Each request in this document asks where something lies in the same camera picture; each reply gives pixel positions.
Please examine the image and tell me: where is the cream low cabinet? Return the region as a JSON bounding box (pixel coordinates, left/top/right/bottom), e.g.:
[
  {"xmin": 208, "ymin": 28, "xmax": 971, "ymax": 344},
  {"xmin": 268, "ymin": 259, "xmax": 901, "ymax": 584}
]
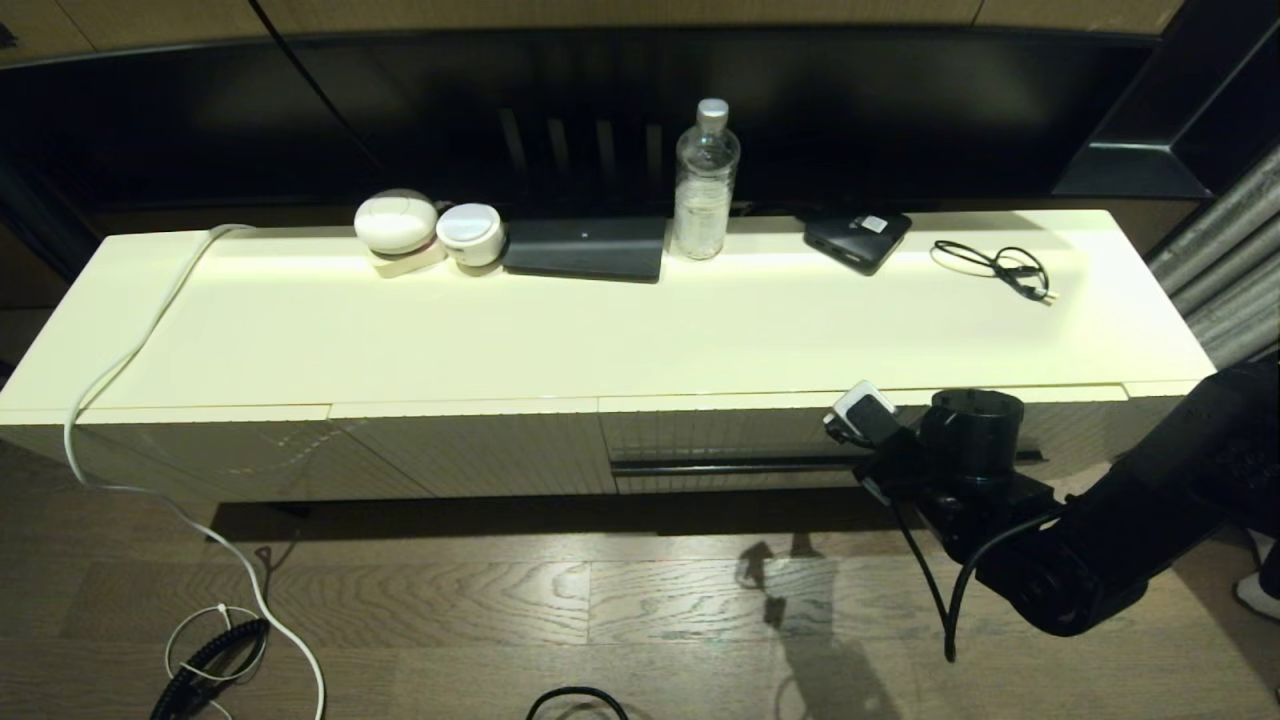
[{"xmin": 0, "ymin": 208, "xmax": 1219, "ymax": 506}]

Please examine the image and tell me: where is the small black labelled device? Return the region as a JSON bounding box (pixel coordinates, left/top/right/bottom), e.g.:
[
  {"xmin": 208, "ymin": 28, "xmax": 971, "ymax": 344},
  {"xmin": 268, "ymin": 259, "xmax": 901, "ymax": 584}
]
[{"xmin": 803, "ymin": 208, "xmax": 913, "ymax": 276}]

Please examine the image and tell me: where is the white oval device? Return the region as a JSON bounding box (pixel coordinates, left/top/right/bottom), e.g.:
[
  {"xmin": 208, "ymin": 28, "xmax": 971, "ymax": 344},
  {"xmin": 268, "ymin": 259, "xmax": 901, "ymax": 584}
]
[{"xmin": 354, "ymin": 189, "xmax": 440, "ymax": 256}]

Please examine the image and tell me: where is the plain cream cabinet door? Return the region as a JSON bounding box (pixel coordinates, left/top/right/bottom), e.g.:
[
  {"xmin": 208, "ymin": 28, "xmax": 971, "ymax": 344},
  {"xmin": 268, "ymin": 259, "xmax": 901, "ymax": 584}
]
[{"xmin": 328, "ymin": 400, "xmax": 616, "ymax": 499}]

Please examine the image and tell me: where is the clear plastic water bottle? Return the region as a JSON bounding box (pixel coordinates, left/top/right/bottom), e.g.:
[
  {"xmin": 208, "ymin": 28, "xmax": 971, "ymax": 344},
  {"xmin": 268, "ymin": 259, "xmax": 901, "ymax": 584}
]
[{"xmin": 672, "ymin": 97, "xmax": 741, "ymax": 261}]

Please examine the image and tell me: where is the thin white cable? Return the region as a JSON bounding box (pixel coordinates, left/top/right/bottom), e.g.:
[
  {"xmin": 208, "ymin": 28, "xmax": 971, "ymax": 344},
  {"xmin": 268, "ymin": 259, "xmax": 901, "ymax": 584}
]
[{"xmin": 163, "ymin": 605, "xmax": 269, "ymax": 720}]

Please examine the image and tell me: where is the cream ribbed drawer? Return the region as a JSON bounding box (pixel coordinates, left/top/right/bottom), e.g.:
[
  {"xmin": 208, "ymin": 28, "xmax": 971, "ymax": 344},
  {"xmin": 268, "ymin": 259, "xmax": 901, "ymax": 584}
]
[{"xmin": 598, "ymin": 388, "xmax": 1126, "ymax": 498}]

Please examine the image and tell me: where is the scratched cream cabinet door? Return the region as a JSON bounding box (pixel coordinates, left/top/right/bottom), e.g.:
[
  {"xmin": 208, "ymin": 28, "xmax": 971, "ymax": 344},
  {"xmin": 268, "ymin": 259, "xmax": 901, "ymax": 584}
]
[{"xmin": 75, "ymin": 405, "xmax": 431, "ymax": 504}]

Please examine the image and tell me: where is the black wall shelf frame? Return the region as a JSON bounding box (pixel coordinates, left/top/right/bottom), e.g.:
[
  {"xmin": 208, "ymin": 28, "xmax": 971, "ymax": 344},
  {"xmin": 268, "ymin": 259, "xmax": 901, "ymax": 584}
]
[{"xmin": 1050, "ymin": 0, "xmax": 1280, "ymax": 201}]

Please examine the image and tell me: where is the black coiled cable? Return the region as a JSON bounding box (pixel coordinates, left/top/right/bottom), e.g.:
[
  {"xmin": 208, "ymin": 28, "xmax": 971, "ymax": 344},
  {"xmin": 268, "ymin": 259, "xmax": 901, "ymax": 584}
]
[{"xmin": 150, "ymin": 618, "xmax": 271, "ymax": 720}]

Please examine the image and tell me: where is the black flat set-top box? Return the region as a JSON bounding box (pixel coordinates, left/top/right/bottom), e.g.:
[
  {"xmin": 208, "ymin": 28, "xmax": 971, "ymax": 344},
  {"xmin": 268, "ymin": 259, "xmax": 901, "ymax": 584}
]
[{"xmin": 501, "ymin": 217, "xmax": 667, "ymax": 285}]

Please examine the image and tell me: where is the thick white power cable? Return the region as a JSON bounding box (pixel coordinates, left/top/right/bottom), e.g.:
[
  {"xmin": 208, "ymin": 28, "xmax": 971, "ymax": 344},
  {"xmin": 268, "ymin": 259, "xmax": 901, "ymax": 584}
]
[{"xmin": 63, "ymin": 225, "xmax": 327, "ymax": 720}]

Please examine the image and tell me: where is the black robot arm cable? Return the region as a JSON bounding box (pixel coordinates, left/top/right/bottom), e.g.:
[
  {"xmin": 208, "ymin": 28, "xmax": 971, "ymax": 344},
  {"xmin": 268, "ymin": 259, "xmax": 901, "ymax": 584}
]
[{"xmin": 885, "ymin": 495, "xmax": 1066, "ymax": 663}]

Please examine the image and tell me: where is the white round device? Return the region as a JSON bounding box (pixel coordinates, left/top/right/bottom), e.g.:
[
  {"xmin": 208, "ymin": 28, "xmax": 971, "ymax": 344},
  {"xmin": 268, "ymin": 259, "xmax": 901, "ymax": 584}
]
[{"xmin": 435, "ymin": 203, "xmax": 505, "ymax": 268}]

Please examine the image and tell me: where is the thin black looped cable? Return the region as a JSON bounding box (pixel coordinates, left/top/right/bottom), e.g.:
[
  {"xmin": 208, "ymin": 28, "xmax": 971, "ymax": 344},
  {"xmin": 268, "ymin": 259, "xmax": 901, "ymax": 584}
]
[{"xmin": 930, "ymin": 240, "xmax": 1058, "ymax": 305}]

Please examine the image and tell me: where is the grey curtain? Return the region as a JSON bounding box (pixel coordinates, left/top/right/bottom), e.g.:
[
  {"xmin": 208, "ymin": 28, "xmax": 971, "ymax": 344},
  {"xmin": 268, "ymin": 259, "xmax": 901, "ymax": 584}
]
[{"xmin": 1145, "ymin": 145, "xmax": 1280, "ymax": 371}]

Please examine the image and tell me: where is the beige device base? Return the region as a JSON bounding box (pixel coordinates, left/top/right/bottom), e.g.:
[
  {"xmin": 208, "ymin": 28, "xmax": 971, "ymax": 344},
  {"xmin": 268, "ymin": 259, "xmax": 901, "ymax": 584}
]
[{"xmin": 366, "ymin": 239, "xmax": 448, "ymax": 280}]

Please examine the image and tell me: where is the black television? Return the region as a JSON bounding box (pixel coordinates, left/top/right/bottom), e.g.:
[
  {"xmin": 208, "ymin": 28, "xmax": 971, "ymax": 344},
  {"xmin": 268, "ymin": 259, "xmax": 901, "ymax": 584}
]
[{"xmin": 0, "ymin": 28, "xmax": 1186, "ymax": 236}]

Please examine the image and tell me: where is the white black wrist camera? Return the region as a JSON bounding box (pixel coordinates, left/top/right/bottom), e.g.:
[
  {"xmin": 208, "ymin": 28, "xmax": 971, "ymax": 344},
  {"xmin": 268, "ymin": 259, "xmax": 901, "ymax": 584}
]
[{"xmin": 823, "ymin": 380, "xmax": 898, "ymax": 448}]

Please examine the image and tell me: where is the black arched floor cable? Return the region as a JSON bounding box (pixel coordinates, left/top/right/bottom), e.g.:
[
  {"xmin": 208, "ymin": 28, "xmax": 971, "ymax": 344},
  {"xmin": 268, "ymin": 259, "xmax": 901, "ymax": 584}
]
[{"xmin": 525, "ymin": 686, "xmax": 631, "ymax": 720}]

